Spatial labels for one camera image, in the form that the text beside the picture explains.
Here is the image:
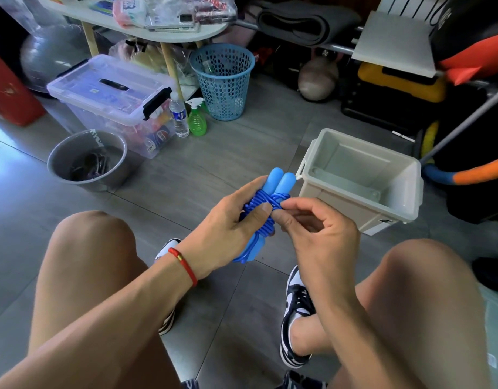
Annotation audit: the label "blue mesh plastic basket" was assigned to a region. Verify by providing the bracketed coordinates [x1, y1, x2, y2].
[189, 43, 256, 122]

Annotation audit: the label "white round table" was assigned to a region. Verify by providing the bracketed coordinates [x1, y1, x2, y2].
[37, 0, 231, 102]

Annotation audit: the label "pink white packet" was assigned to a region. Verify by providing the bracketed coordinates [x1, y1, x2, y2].
[111, 0, 146, 28]

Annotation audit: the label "grey metal basin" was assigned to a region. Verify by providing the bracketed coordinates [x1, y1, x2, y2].
[46, 129, 129, 193]

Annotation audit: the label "white bin lid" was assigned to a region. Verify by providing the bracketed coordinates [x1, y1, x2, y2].
[479, 283, 498, 389]

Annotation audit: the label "grey folded mat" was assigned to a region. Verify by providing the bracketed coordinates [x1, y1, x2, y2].
[253, 0, 363, 47]

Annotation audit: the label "green spray bottle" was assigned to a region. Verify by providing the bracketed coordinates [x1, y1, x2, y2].
[186, 97, 209, 138]

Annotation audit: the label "blue jump rope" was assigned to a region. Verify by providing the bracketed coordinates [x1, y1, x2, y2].
[233, 166, 299, 264]

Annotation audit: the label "black white left shoe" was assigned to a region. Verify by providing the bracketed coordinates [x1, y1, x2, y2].
[155, 237, 185, 336]

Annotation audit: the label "person's right hand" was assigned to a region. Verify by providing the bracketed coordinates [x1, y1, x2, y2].
[272, 197, 362, 308]

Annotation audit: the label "person's left hand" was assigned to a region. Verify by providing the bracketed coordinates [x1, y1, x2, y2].
[174, 176, 274, 281]

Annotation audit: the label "multicoloured hula hoop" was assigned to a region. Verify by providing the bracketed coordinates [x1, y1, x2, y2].
[421, 119, 498, 186]

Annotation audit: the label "white plastic bin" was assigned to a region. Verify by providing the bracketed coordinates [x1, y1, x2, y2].
[296, 129, 425, 237]

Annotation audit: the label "black red inflatable toy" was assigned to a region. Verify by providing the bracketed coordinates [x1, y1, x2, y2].
[431, 0, 498, 86]

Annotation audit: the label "grey flat board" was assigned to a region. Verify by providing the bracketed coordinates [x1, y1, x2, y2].
[351, 11, 440, 79]

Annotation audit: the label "navy patterned shorts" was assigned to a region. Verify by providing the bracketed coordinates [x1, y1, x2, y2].
[180, 370, 331, 389]

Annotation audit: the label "red string bracelet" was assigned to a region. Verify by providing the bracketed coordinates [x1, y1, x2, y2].
[167, 247, 199, 287]

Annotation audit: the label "clear plastic bag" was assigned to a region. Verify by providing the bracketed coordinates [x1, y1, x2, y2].
[184, 0, 238, 25]

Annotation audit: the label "small plastic water bottle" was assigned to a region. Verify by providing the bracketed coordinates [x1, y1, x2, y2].
[170, 93, 190, 139]

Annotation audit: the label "person's left forearm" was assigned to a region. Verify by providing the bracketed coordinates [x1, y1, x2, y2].
[0, 255, 195, 389]

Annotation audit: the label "white plastic bag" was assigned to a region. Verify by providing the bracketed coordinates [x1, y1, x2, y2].
[0, 0, 48, 33]

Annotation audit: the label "white metal pole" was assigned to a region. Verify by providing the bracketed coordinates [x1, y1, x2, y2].
[421, 83, 498, 164]

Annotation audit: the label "person's leg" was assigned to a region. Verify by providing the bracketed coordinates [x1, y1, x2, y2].
[289, 239, 493, 389]
[26, 211, 185, 389]

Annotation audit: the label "black white right shoe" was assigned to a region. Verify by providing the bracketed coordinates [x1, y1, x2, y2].
[280, 265, 319, 370]

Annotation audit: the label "yellow black case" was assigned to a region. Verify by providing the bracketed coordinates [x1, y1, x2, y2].
[356, 62, 448, 104]

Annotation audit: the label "brown ball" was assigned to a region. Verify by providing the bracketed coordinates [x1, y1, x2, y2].
[297, 56, 341, 103]

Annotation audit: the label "person's right leg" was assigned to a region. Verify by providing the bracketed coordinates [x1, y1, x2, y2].
[289, 239, 493, 389]

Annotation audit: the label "red bag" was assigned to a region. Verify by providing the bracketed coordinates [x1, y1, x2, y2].
[0, 48, 48, 127]

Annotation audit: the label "person's right forearm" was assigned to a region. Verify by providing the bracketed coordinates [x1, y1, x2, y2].
[317, 291, 452, 389]

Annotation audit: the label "person's left leg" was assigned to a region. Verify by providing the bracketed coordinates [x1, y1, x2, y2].
[26, 211, 185, 389]

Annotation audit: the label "clear bin with black latches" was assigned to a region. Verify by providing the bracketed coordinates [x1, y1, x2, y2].
[47, 54, 174, 160]

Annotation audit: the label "grey exercise ball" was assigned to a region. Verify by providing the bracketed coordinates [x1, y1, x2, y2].
[19, 24, 92, 94]

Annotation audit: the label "black white shoe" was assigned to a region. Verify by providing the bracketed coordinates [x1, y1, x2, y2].
[155, 237, 185, 336]
[280, 265, 319, 370]

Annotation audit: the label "white radiator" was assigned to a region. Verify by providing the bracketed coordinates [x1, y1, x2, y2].
[377, 0, 456, 21]

